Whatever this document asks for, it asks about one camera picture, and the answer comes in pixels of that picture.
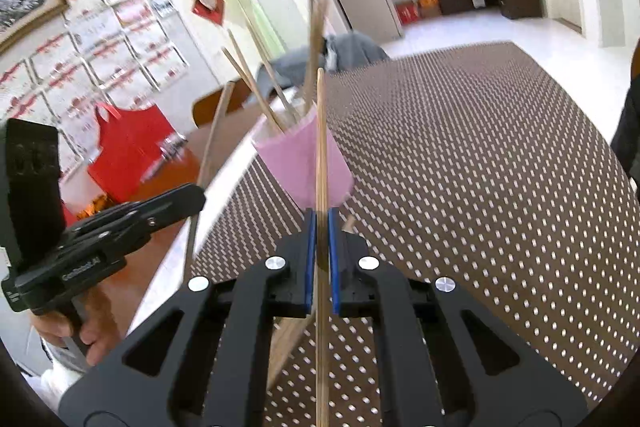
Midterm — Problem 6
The bunch of wooden chopsticks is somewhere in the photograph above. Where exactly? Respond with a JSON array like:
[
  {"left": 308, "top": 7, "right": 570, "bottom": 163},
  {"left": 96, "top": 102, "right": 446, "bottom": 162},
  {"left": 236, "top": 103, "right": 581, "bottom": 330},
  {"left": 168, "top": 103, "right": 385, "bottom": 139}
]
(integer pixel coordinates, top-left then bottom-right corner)
[{"left": 220, "top": 0, "right": 358, "bottom": 390}]

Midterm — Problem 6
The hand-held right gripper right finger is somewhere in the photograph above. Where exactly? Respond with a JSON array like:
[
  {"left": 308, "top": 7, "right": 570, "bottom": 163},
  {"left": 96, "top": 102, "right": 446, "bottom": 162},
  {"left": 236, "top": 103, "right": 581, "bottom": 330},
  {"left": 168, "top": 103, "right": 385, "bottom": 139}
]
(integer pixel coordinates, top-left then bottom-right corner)
[{"left": 327, "top": 206, "right": 588, "bottom": 427}]

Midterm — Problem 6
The dark jacket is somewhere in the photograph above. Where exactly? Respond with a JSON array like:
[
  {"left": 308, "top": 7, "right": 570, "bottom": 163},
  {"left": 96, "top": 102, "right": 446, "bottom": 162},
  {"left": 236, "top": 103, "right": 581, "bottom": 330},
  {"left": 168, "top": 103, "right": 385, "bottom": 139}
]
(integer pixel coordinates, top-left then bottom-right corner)
[{"left": 610, "top": 37, "right": 640, "bottom": 195}]

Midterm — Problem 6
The red tote bag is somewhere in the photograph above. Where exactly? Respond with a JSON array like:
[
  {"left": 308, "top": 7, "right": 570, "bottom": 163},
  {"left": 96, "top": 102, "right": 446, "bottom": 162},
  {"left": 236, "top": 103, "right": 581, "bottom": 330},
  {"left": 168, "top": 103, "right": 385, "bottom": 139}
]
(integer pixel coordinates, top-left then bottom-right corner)
[{"left": 86, "top": 102, "right": 177, "bottom": 202}]

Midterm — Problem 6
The pink cup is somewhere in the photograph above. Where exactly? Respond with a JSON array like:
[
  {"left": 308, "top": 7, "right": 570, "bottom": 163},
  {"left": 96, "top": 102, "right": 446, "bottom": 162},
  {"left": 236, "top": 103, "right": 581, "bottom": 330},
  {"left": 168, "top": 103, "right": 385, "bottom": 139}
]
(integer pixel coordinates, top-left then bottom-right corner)
[{"left": 251, "top": 107, "right": 355, "bottom": 210}]

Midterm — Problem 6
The person's left hand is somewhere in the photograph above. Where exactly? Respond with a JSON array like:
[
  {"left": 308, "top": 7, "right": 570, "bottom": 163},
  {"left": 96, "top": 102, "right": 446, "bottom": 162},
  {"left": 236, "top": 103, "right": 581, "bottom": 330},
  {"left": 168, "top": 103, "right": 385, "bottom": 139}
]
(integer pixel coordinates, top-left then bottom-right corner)
[{"left": 31, "top": 313, "right": 108, "bottom": 365}]

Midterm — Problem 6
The wall of award certificates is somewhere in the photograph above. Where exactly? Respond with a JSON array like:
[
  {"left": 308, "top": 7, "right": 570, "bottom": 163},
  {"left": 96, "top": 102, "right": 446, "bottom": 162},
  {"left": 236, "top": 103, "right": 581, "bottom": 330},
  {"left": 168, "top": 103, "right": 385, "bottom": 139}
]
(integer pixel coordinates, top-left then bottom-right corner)
[{"left": 0, "top": 0, "right": 191, "bottom": 168}]

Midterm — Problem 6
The brown polka dot tablecloth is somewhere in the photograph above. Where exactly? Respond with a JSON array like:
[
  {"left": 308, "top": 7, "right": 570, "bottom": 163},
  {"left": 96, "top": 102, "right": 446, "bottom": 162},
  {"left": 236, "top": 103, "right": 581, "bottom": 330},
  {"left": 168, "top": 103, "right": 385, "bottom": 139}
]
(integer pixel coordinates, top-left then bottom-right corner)
[{"left": 182, "top": 41, "right": 638, "bottom": 427}]

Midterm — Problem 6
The red diamond door decoration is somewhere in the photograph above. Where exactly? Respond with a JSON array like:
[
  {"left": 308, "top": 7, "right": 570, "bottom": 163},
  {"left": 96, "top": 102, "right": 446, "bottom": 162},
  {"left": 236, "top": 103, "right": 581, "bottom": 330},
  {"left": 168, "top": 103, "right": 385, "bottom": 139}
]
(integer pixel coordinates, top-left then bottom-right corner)
[{"left": 192, "top": 0, "right": 228, "bottom": 26}]

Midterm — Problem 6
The single wooden chopstick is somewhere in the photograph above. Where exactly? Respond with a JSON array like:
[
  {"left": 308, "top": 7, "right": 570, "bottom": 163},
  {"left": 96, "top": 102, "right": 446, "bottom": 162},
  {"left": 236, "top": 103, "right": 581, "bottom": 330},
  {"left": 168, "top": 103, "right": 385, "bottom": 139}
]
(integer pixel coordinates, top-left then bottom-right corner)
[
  {"left": 315, "top": 68, "right": 331, "bottom": 427},
  {"left": 181, "top": 81, "right": 236, "bottom": 285}
]

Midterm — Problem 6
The grey jacket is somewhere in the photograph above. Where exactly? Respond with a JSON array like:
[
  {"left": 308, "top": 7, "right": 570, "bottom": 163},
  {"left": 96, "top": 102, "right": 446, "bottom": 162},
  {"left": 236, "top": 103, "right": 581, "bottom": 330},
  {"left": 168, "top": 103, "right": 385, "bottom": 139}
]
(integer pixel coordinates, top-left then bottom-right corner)
[{"left": 257, "top": 32, "right": 390, "bottom": 100}]

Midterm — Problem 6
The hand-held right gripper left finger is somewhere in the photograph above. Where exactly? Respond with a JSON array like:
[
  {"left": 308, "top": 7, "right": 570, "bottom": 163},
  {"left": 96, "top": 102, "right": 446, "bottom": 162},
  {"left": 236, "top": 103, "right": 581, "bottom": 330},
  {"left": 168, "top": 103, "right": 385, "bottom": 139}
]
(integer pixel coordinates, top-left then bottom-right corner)
[{"left": 59, "top": 208, "right": 318, "bottom": 427}]

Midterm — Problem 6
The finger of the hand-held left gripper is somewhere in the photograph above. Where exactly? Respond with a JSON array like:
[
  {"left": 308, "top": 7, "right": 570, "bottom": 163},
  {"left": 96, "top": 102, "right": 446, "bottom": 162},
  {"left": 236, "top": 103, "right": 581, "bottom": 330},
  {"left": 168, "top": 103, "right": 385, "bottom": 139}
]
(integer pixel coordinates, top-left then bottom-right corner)
[
  {"left": 62, "top": 202, "right": 205, "bottom": 268},
  {"left": 61, "top": 183, "right": 207, "bottom": 244}
]

